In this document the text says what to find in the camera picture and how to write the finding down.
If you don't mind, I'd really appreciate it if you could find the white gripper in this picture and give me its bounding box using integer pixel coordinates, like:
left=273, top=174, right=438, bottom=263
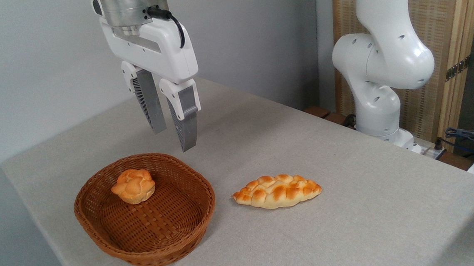
left=99, top=12, right=205, bottom=158

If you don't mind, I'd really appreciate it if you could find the long braided bread loaf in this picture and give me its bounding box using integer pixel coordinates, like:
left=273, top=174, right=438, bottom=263
left=230, top=171, right=324, bottom=213

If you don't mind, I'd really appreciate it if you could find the round golden bread roll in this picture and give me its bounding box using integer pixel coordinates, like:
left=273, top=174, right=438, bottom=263
left=109, top=167, right=158, bottom=207

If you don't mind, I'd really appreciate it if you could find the brown woven wicker basket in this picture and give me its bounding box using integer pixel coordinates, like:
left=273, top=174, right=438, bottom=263
left=70, top=149, right=221, bottom=266

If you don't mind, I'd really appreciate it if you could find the brown wooden block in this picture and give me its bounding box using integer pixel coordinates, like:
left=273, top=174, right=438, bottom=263
left=323, top=112, right=350, bottom=128
left=303, top=104, right=332, bottom=121

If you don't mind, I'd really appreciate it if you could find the grey linen tablecloth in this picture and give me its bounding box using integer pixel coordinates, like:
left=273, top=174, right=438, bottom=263
left=0, top=56, right=474, bottom=266

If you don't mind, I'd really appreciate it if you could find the metal screen hinge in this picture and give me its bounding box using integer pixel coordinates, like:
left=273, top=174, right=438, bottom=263
left=443, top=56, right=473, bottom=82

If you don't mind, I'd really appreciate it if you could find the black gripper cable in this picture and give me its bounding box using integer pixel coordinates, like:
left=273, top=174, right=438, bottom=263
left=146, top=4, right=187, bottom=51

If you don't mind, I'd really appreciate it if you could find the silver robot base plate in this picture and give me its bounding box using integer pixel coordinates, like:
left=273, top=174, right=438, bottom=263
left=417, top=142, right=448, bottom=162

